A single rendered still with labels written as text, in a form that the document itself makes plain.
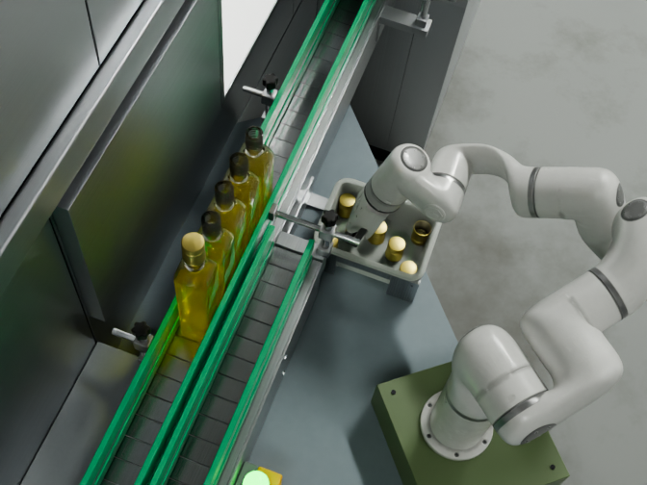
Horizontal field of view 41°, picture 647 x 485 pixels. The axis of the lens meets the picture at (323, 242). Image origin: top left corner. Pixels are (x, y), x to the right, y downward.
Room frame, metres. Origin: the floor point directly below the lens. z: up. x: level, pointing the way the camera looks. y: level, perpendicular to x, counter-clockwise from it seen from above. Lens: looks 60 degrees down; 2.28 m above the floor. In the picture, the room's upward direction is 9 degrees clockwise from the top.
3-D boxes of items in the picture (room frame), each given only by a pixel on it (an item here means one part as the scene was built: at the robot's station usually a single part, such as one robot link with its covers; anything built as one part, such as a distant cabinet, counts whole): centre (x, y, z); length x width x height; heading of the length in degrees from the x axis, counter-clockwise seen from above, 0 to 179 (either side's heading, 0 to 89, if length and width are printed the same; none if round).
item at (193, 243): (0.61, 0.19, 1.14); 0.04 x 0.04 x 0.04
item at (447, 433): (0.53, -0.29, 0.92); 0.16 x 0.13 x 0.15; 123
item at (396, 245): (0.87, -0.14, 0.79); 0.04 x 0.04 x 0.04
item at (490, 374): (0.51, -0.28, 1.07); 0.13 x 0.10 x 0.16; 36
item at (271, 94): (1.07, 0.17, 0.94); 0.07 x 0.04 x 0.13; 78
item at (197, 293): (0.61, 0.19, 0.99); 0.06 x 0.06 x 0.21; 79
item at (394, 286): (0.89, -0.07, 0.79); 0.27 x 0.17 x 0.08; 78
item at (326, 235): (0.80, 0.02, 0.95); 0.17 x 0.03 x 0.12; 78
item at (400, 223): (0.89, -0.10, 0.80); 0.22 x 0.17 x 0.09; 78
